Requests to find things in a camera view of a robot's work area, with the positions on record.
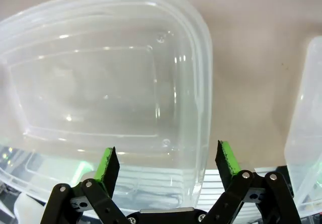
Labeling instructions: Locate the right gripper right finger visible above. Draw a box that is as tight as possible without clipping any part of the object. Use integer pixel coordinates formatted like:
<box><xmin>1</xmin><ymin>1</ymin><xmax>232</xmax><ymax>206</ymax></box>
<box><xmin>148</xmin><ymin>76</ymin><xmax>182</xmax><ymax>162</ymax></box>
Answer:
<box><xmin>201</xmin><ymin>140</ymin><xmax>301</xmax><ymax>224</ymax></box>

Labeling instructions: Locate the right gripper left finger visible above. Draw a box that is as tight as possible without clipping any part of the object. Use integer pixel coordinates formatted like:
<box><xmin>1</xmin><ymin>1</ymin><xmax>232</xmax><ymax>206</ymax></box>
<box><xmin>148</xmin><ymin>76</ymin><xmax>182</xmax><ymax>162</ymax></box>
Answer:
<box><xmin>41</xmin><ymin>146</ymin><xmax>126</xmax><ymax>224</ymax></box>

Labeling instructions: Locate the large clear plastic bin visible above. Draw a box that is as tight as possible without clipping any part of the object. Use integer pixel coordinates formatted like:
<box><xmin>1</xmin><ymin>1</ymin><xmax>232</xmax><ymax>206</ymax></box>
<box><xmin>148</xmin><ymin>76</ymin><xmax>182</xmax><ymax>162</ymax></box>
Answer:
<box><xmin>0</xmin><ymin>144</ymin><xmax>227</xmax><ymax>217</ymax></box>

